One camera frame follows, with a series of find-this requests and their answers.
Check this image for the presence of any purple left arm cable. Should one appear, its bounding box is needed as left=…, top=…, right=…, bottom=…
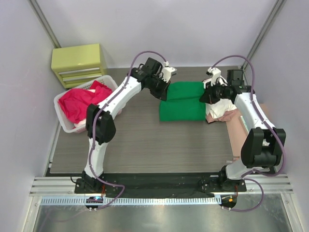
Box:
left=88, top=50, right=126, bottom=210

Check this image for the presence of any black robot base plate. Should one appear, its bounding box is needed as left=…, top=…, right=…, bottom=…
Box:
left=74, top=172, right=247, bottom=198

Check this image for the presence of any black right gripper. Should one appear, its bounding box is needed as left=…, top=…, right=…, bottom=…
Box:
left=201, top=79, right=231, bottom=105

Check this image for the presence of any pink desk mat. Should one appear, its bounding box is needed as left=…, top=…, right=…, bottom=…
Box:
left=225, top=103, right=268, bottom=160

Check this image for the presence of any white plastic laundry basket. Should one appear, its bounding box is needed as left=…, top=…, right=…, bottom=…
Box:
left=54, top=75, right=118, bottom=133

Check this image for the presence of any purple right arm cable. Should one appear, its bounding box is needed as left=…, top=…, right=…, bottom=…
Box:
left=211, top=55, right=288, bottom=212

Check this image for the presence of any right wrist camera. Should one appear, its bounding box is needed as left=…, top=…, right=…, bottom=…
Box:
left=206, top=67, right=221, bottom=86

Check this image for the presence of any white t shirt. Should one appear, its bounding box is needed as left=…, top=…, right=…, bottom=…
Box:
left=206, top=99, right=237, bottom=118

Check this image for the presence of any aluminium slotted rail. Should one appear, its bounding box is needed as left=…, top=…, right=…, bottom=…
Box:
left=41, top=195, right=221, bottom=206

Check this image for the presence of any green t shirt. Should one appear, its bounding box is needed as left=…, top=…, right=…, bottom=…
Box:
left=159, top=81, right=206, bottom=122

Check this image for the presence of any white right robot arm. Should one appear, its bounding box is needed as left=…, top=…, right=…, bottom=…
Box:
left=199, top=68, right=286, bottom=192

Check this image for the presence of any yellow green drawer cabinet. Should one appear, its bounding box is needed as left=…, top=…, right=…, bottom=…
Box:
left=51, top=43, right=107, bottom=88

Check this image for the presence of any red t shirt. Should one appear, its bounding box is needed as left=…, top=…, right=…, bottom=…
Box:
left=58, top=81, right=112, bottom=124

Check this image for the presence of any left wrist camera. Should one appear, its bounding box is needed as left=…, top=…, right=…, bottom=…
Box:
left=161, top=61, right=177, bottom=83

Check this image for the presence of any teal paperback book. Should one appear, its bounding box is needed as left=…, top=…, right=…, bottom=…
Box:
left=240, top=116, right=249, bottom=133

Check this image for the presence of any pink t shirt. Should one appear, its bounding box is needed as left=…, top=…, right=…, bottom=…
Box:
left=206, top=109, right=238, bottom=124

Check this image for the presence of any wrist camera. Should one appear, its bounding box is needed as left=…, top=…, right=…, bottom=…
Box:
left=206, top=67, right=221, bottom=86
left=161, top=61, right=177, bottom=83

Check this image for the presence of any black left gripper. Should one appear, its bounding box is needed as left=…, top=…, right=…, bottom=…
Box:
left=147, top=75, right=170, bottom=101

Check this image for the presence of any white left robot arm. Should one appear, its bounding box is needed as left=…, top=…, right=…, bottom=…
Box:
left=74, top=58, right=177, bottom=193

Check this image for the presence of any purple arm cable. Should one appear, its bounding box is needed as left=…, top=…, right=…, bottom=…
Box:
left=88, top=50, right=126, bottom=210
left=211, top=55, right=288, bottom=212

